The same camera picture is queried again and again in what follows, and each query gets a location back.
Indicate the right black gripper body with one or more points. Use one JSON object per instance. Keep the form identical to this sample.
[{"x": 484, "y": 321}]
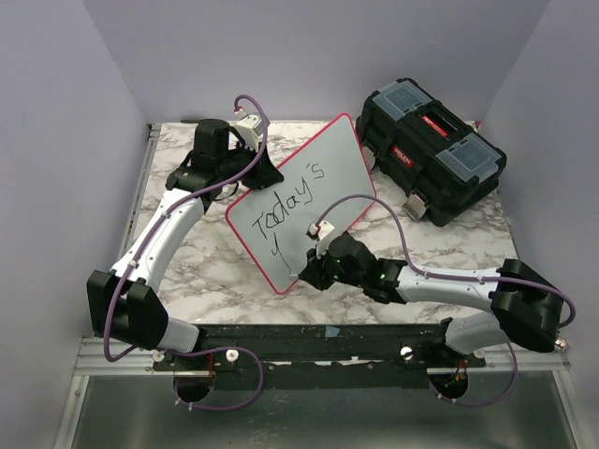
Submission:
[{"x": 327, "y": 270}]

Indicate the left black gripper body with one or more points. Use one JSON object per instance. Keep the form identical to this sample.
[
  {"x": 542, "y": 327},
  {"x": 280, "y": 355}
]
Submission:
[{"x": 237, "y": 165}]

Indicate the pink-framed whiteboard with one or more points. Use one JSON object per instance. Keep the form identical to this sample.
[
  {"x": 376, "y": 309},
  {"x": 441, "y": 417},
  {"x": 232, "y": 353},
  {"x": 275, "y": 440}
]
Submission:
[{"x": 272, "y": 224}]

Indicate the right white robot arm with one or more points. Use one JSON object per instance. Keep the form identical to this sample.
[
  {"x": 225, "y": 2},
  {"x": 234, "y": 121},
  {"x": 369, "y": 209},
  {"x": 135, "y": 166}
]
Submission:
[{"x": 512, "y": 303}]

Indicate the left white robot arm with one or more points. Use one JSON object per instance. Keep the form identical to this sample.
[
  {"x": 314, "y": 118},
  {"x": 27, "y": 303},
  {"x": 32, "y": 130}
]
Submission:
[{"x": 124, "y": 303}]

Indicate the black red toolbox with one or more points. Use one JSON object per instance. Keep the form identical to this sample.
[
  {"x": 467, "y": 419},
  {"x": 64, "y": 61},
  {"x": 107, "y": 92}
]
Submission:
[{"x": 441, "y": 163}]

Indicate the brass pipe fitting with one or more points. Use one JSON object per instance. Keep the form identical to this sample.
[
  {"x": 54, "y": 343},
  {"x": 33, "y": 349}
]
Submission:
[{"x": 560, "y": 345}]

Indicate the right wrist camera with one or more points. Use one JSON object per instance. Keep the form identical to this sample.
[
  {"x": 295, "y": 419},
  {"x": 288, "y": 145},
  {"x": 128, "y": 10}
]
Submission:
[{"x": 323, "y": 233}]

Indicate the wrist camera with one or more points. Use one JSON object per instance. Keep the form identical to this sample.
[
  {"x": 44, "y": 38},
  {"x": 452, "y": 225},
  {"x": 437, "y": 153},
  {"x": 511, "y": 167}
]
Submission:
[
  {"x": 250, "y": 128},
  {"x": 323, "y": 233}
]

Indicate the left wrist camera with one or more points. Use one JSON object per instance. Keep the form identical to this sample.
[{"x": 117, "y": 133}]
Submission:
[{"x": 250, "y": 128}]

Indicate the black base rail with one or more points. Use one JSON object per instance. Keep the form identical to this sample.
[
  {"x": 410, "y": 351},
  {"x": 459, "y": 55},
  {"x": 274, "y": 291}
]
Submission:
[{"x": 317, "y": 357}]

